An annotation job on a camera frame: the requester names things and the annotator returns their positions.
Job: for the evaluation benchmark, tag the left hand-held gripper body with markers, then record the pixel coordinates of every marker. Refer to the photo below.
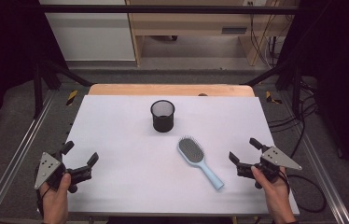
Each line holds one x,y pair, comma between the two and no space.
47,169

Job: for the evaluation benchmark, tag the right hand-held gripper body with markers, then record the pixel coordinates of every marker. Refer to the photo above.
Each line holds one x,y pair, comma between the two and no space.
276,157

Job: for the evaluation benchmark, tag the light blue hairbrush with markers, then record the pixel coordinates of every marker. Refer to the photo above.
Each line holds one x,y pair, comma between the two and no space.
199,161

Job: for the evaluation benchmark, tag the black mesh pen cup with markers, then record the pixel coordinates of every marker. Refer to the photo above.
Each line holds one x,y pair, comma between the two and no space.
163,123

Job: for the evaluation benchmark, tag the person's left hand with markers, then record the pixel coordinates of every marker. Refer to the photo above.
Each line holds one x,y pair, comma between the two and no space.
56,202

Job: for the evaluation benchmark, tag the person's right hand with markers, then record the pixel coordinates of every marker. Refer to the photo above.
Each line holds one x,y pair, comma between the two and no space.
273,196

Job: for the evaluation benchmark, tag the white board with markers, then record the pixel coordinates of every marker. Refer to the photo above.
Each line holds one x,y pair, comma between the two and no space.
132,174

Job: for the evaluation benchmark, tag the yellow black tape strip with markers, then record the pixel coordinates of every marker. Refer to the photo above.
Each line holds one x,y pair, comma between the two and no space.
270,98
72,97

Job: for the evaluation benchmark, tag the wooden table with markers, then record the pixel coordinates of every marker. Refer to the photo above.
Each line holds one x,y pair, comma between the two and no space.
150,89

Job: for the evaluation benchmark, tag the white cabinet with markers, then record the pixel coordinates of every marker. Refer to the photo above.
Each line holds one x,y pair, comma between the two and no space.
91,34

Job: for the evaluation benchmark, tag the black curtain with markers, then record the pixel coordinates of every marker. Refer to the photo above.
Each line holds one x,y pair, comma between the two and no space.
4,46
343,62

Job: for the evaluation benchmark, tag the light wooden desk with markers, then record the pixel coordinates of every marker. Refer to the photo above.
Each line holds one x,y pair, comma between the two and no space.
194,21

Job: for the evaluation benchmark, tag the aluminium rail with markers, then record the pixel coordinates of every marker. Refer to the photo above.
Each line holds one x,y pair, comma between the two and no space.
322,168
17,155

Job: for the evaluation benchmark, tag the black frame post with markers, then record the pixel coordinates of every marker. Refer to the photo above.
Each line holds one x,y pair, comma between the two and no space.
37,93
295,90

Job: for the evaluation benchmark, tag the black diagonal frame strut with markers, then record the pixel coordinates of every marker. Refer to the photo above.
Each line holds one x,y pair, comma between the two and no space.
70,75
266,76

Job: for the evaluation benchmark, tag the black horizontal frame bar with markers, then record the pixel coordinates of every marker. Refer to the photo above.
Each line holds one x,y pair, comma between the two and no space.
169,9

